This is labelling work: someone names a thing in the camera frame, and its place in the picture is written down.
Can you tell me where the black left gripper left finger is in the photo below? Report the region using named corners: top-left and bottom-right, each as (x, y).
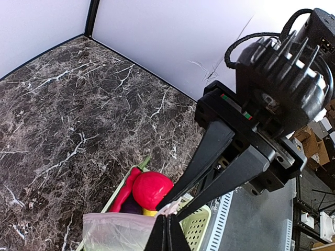
top-left (144, 215), bottom-right (168, 251)

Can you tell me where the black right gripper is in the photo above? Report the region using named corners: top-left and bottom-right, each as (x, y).
top-left (156, 8), bottom-right (334, 221)

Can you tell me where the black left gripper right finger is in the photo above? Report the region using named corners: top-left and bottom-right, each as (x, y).
top-left (167, 214), bottom-right (191, 251)

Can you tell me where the clear zip top bag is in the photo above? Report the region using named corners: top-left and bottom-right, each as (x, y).
top-left (82, 198), bottom-right (182, 250)

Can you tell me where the yellow bell pepper toy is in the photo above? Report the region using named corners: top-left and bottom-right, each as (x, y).
top-left (143, 208), bottom-right (158, 217)

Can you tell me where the purple eggplant toy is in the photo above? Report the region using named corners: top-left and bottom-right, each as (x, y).
top-left (120, 195), bottom-right (143, 215)

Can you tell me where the red chili pepper toy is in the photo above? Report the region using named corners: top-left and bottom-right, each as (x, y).
top-left (108, 156), bottom-right (151, 213)

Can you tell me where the white cable duct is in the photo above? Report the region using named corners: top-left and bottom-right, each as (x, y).
top-left (206, 191), bottom-right (234, 251)

